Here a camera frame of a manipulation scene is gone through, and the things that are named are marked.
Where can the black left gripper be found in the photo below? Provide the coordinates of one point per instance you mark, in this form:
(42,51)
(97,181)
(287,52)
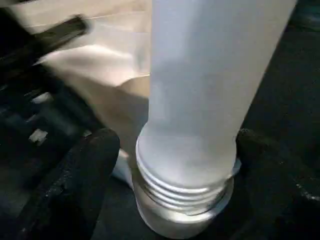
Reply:
(25,50)

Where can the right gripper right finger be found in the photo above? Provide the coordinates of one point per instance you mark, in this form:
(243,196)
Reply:
(280,190)

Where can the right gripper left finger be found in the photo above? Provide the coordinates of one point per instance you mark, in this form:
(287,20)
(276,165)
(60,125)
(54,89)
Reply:
(75,190)

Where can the white plastic table top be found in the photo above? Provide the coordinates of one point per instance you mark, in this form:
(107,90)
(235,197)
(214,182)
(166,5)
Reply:
(100,62)

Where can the white plastic table leg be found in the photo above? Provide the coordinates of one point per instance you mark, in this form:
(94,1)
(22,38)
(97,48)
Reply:
(212,75)

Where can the black work mat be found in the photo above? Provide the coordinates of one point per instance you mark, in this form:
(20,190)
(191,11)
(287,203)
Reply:
(287,75)

